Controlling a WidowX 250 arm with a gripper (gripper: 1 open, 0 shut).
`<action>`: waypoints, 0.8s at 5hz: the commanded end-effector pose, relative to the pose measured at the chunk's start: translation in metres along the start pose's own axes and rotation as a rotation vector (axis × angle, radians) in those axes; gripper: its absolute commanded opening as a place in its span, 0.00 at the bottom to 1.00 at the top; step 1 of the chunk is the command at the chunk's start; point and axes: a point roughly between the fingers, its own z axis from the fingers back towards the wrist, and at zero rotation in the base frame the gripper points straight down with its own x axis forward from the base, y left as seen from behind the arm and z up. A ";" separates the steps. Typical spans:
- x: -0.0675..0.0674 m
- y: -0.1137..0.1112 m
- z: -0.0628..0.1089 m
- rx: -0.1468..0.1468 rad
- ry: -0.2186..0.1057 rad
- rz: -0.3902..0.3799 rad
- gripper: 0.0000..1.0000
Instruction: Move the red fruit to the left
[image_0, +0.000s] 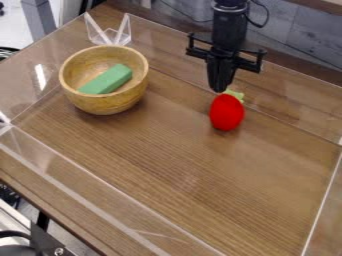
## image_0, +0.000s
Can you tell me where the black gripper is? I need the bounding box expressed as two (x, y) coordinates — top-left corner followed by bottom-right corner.
(186, 32), (267, 92)

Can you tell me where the red toy strawberry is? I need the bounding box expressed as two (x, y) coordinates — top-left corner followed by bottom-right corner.
(209, 89), (245, 131)

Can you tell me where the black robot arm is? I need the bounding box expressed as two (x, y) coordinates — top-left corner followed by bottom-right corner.
(186, 0), (270, 93)

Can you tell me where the green rectangular block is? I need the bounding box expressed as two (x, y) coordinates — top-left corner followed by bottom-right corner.
(78, 64), (133, 95)

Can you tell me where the wooden bowl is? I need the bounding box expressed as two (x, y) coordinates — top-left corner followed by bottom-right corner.
(59, 45), (150, 115)

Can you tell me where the black cable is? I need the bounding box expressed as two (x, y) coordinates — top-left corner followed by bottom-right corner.
(245, 0), (271, 29)

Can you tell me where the clear acrylic corner bracket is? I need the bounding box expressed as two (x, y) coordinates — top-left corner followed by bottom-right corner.
(84, 12), (131, 46)

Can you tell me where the clear acrylic tray wall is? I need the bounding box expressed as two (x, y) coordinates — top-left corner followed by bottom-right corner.
(0, 18), (342, 256)

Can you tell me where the grey post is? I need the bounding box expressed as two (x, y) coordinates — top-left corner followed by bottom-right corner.
(20, 0), (58, 41)

